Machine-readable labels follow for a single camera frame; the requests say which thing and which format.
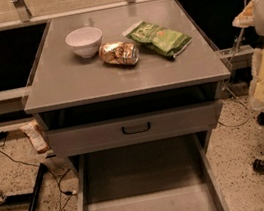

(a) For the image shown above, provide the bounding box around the open middle drawer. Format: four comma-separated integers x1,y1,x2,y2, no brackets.
77,135,230,211

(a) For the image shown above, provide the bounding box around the green chip bag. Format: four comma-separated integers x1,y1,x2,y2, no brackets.
122,21,192,59

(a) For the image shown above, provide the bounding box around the snack package on floor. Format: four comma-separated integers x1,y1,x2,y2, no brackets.
20,121,49,154

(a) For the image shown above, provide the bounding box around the black drawer handle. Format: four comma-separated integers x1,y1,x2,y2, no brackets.
122,122,151,135

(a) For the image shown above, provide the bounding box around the closed top drawer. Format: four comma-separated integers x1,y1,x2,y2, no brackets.
46,100,222,157

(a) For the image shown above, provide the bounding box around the white cable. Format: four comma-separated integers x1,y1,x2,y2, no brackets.
196,0,264,131

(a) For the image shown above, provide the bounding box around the crushed orange soda can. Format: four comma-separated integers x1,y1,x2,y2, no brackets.
98,41,139,66

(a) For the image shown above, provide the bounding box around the grey drawer cabinet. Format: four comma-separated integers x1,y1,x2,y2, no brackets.
9,0,256,211

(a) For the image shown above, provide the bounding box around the black floor cable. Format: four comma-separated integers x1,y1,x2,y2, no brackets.
0,120,81,211

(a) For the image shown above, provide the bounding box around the black metal stand leg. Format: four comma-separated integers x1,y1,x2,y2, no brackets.
0,163,48,211

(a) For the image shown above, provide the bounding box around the white ceramic bowl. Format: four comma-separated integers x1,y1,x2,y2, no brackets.
65,26,103,58

